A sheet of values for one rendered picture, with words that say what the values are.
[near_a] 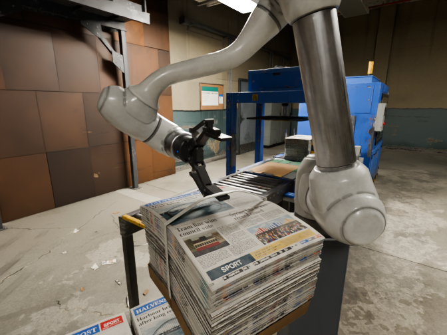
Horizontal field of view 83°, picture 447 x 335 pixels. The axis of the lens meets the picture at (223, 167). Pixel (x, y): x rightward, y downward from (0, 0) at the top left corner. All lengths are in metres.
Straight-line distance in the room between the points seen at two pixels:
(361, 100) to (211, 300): 4.18
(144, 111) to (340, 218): 0.58
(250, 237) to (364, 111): 4.01
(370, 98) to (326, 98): 3.77
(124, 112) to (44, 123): 3.42
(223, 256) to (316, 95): 0.43
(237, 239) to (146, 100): 0.45
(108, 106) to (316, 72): 0.53
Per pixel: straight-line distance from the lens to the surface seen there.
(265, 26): 0.83
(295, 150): 3.05
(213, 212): 0.62
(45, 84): 4.17
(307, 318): 1.14
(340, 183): 0.69
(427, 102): 9.55
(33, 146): 4.12
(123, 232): 1.65
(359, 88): 4.46
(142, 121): 0.76
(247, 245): 0.52
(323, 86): 0.67
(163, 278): 0.71
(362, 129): 4.46
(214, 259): 0.48
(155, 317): 0.90
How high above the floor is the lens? 1.45
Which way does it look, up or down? 14 degrees down
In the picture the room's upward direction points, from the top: straight up
